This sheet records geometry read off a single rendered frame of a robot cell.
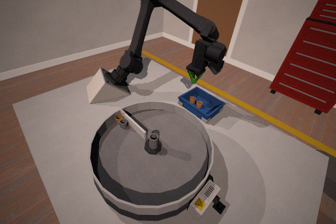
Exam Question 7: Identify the bronze bushing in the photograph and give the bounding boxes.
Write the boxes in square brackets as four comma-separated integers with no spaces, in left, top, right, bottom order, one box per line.
[196,101,203,108]
[115,114,123,124]
[189,96,196,104]

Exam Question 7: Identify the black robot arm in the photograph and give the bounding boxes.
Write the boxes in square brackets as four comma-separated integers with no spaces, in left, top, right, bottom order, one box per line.
[105,0,227,86]

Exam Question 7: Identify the blue crate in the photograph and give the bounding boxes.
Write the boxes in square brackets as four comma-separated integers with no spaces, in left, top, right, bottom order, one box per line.
[179,86,225,123]

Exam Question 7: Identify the grey metal bushing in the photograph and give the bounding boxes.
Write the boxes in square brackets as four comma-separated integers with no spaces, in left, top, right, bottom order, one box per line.
[149,143,158,149]
[149,133,159,145]
[119,118,128,128]

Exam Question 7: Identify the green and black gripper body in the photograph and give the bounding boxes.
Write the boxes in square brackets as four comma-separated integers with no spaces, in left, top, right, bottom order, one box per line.
[186,53,206,76]

